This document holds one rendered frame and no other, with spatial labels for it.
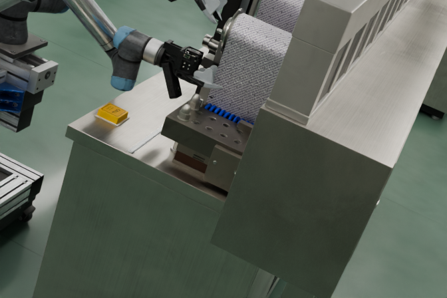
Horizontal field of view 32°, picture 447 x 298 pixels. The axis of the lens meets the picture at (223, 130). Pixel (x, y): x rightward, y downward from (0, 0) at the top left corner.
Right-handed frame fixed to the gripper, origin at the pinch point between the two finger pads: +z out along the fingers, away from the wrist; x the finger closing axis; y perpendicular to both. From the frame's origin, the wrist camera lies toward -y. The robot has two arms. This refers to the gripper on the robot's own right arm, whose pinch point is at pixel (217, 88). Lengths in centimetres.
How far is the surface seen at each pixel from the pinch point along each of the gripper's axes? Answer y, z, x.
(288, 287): -1, 47, -77
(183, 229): -33.1, 10.8, -26.0
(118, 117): -16.7, -22.8, -13.0
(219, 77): 3.3, -0.7, -0.2
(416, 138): -109, 66, 331
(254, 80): 7.1, 9.6, -0.2
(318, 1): 56, 33, -83
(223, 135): -6.5, 9.8, -14.4
